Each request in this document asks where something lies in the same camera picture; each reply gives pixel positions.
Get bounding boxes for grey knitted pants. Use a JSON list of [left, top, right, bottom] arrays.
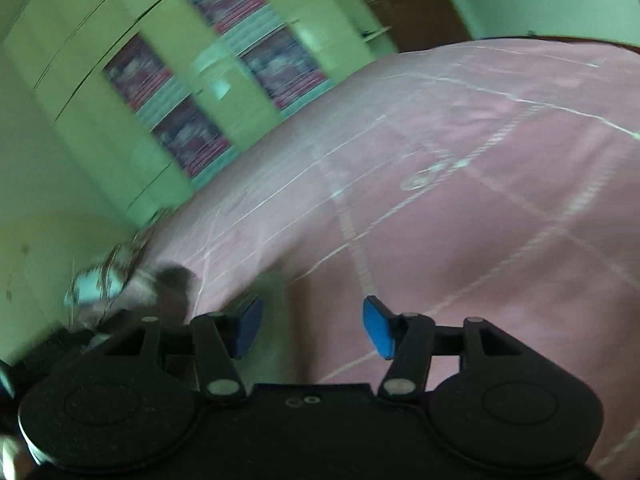
[[152, 266, 193, 325]]

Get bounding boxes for white patterned pillow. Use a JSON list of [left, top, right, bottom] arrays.
[[63, 233, 148, 309]]

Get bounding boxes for pink quilted bedspread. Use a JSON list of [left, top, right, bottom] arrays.
[[145, 39, 639, 479]]

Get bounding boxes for cream round headboard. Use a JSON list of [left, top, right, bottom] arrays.
[[1, 211, 134, 362]]

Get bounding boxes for pale green wardrobe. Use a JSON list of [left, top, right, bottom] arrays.
[[1, 0, 394, 224]]

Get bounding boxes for dark wooden door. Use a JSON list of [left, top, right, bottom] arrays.
[[364, 0, 472, 52]]

